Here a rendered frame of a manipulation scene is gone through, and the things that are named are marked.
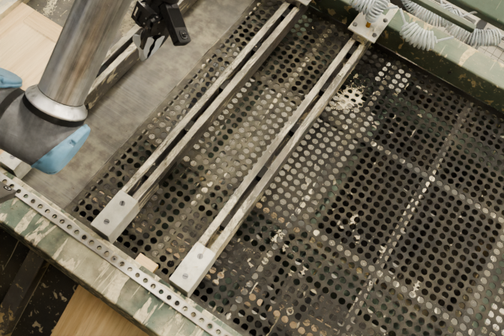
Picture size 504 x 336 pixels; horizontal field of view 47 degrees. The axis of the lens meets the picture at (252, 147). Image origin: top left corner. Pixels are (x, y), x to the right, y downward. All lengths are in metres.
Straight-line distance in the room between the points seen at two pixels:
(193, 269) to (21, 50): 0.92
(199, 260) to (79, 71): 0.69
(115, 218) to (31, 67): 0.61
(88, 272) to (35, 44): 0.80
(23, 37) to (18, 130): 0.95
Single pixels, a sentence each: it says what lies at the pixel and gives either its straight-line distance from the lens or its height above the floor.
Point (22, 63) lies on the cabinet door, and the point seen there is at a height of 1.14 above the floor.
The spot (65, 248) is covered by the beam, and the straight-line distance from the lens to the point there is 1.62.
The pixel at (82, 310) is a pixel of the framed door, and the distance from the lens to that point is 1.91.
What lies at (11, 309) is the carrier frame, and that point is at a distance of 1.99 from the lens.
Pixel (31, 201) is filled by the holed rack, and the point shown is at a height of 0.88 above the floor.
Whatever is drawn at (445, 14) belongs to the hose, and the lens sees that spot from 1.92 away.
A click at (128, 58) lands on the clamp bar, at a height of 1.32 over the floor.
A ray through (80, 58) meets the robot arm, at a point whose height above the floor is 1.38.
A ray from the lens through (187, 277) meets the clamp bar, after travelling 1.54.
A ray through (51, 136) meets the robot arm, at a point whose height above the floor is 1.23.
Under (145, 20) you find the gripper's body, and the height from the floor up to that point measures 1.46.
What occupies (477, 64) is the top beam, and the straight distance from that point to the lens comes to 2.06.
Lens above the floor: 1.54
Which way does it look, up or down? 8 degrees down
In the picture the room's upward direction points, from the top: 30 degrees clockwise
